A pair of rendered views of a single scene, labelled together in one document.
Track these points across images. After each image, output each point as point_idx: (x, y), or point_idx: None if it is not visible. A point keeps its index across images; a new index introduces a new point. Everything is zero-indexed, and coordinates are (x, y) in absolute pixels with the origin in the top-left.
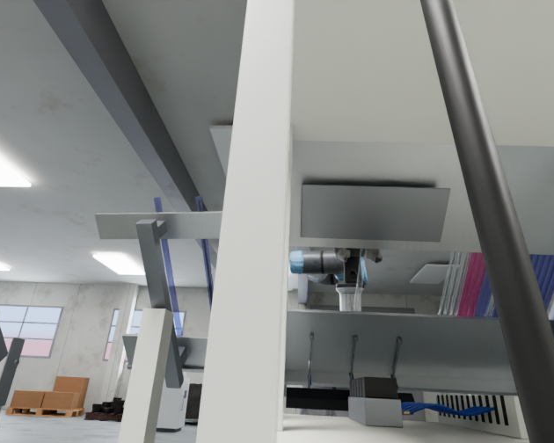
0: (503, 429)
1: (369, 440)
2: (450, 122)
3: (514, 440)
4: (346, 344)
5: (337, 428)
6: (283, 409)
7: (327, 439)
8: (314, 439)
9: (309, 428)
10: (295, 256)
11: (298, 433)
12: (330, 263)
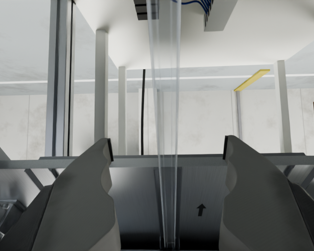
0: (205, 9)
1: (136, 41)
2: (141, 99)
3: (193, 22)
4: None
5: (123, 17)
6: (105, 36)
7: (125, 43)
8: (121, 43)
9: (113, 23)
10: None
11: (114, 37)
12: None
